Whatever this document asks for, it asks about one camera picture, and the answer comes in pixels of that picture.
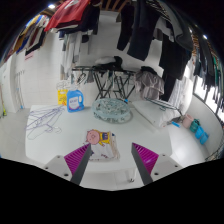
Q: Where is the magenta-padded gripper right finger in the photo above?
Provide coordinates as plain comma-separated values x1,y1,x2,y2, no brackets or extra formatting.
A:
130,142,184,186

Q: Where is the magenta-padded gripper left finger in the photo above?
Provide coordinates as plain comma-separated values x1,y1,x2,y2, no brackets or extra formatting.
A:
43,143,94,186

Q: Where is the cartoon print white towel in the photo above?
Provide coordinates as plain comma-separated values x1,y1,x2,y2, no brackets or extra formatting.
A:
82,129,121,162

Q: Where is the pink bucket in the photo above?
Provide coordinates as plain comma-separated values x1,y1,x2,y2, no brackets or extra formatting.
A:
181,113,195,130

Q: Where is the white folded bedding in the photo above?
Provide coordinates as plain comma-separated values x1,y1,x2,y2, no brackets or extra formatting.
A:
131,99,183,129

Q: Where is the blue detergent bottle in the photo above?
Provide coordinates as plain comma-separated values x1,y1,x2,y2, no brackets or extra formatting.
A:
66,84,85,113

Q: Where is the yellow floor sign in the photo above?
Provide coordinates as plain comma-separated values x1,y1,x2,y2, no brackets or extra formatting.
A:
57,89,69,107

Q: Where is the white clip sock hanger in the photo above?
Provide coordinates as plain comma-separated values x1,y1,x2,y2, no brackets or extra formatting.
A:
55,79,73,92

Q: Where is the grey garment on rack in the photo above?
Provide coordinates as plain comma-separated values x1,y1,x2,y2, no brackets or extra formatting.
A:
134,66,166,101

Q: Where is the black folding drying rack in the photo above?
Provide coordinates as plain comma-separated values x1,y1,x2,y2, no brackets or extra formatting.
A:
71,64,138,101

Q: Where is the white garment on rack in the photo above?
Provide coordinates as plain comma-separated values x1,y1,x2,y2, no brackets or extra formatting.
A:
94,55,124,70

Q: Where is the hanging clothes row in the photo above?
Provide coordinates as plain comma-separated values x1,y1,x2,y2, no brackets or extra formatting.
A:
3,0,224,114

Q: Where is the purple wire clothes hanger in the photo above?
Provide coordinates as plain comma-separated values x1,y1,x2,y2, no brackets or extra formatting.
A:
29,105,66,126
24,111,58,132

